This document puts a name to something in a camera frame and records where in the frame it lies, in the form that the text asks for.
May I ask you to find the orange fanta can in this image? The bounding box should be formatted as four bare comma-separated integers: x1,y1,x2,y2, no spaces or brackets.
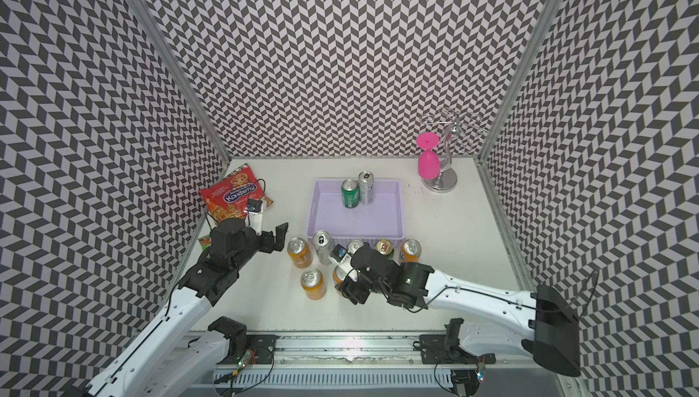
300,269,327,301
399,239,422,263
332,266,347,288

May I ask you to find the silver tall can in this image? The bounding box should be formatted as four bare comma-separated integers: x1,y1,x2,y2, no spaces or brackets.
312,231,334,265

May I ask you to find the green gold-top can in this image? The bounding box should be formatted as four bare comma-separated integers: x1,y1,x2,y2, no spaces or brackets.
374,239,395,260

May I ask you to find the orange Fanta can back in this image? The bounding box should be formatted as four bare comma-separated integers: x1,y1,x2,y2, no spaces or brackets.
332,266,347,288

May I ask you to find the lilac plastic basket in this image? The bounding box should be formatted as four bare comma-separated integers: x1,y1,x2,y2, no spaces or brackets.
306,178,407,245

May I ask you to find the white patterned can back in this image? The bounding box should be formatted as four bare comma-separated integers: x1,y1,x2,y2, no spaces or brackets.
358,171,374,204

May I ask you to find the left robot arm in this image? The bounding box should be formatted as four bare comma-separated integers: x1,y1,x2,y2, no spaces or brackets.
63,218,289,396

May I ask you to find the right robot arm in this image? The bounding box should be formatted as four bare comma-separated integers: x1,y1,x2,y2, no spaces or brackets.
329,245,582,377

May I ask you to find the green snack bag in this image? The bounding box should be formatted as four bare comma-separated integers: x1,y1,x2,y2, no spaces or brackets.
198,236,212,251

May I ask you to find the red candy bag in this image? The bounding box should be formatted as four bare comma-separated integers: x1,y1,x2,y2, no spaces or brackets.
200,163,273,222

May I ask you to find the green can back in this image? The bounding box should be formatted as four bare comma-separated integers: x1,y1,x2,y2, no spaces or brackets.
340,179,360,209

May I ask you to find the pink wine glass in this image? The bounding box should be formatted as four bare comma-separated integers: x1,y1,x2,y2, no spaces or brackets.
416,132,441,180

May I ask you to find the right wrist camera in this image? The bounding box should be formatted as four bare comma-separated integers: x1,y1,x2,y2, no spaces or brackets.
331,244,358,281

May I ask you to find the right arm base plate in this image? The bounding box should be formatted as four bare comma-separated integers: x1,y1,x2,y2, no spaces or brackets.
412,334,496,365

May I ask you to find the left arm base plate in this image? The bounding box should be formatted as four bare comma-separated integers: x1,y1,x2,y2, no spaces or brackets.
198,333,278,366

